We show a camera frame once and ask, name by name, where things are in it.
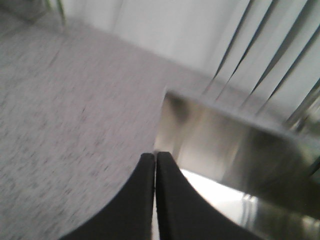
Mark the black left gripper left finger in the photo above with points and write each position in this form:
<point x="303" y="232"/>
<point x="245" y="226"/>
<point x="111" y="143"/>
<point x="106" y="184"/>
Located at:
<point x="128" y="216"/>

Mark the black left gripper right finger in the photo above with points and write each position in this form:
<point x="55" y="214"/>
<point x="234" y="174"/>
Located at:
<point x="183" y="214"/>

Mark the stainless steel sink basin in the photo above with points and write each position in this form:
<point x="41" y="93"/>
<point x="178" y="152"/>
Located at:
<point x="260" y="176"/>

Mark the white pleated curtain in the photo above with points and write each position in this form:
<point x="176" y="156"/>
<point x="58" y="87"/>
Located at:
<point x="269" y="50"/>

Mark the green leafy houseplant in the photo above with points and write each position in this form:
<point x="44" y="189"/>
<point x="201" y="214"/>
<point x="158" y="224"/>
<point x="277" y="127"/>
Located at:
<point x="58" y="6"/>

